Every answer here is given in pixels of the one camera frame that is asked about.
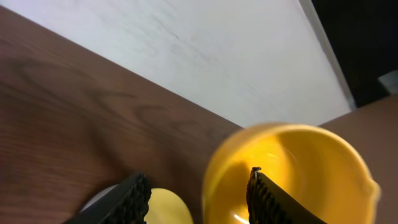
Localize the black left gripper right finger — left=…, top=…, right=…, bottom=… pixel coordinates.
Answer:
left=246, top=167, right=325, bottom=224

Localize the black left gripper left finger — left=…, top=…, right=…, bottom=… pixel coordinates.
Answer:
left=64, top=172, right=151, bottom=224

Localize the yellow measuring scoop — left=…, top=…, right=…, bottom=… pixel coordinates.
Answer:
left=201, top=123, right=381, bottom=223

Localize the white kitchen scale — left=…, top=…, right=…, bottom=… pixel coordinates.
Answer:
left=80, top=185, right=117, bottom=213

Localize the yellow bowl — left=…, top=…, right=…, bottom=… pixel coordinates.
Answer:
left=144, top=188, right=193, bottom=224

